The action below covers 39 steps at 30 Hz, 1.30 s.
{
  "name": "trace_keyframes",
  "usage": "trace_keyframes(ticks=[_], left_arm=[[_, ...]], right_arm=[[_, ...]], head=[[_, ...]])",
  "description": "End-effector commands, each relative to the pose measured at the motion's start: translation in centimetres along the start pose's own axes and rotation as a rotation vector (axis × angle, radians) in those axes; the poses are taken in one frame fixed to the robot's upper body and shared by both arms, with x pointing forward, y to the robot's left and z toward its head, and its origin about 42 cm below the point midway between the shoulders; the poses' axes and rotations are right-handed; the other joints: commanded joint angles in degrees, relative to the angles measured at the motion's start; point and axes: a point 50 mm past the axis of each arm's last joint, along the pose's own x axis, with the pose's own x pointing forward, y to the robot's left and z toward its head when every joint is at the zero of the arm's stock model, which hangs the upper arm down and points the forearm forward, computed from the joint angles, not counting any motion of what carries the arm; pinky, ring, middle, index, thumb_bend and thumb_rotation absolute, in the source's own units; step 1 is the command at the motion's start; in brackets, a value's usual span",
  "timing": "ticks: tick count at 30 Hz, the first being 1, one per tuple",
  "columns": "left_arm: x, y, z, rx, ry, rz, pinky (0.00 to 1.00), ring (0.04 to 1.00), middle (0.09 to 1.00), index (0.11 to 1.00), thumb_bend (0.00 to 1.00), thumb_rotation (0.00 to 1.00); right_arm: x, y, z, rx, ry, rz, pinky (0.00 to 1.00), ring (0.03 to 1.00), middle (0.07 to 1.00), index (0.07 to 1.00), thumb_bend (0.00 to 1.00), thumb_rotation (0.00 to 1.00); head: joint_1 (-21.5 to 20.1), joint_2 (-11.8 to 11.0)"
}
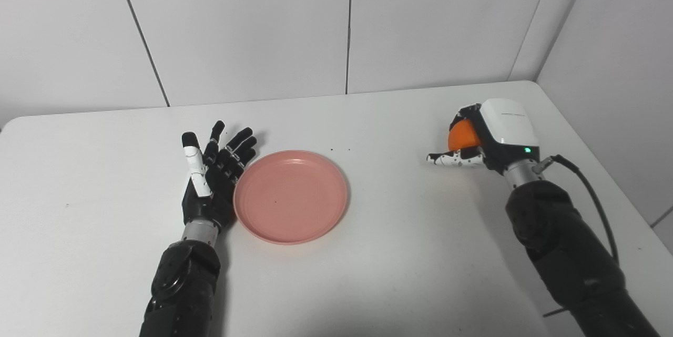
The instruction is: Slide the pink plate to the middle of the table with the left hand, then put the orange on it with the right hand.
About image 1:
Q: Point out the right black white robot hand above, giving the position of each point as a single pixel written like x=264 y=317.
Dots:
x=505 y=126

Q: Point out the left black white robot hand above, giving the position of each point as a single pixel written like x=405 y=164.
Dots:
x=215 y=190

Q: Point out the orange fruit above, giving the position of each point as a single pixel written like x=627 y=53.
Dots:
x=462 y=137

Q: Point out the pink round plate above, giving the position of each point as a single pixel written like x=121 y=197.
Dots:
x=291 y=197

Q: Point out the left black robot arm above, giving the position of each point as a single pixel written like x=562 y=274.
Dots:
x=184 y=284

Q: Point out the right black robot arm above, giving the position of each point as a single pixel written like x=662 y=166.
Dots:
x=568 y=242

